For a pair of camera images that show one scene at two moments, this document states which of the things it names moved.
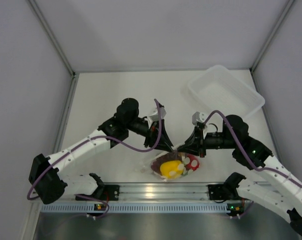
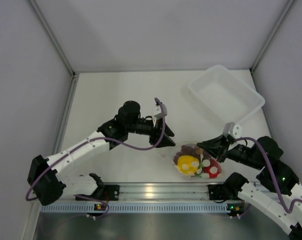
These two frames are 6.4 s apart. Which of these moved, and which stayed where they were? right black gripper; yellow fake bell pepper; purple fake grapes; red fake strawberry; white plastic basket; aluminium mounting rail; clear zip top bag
Moved: yellow fake bell pepper; purple fake grapes; clear zip top bag; red fake strawberry; right black gripper
Stayed: aluminium mounting rail; white plastic basket
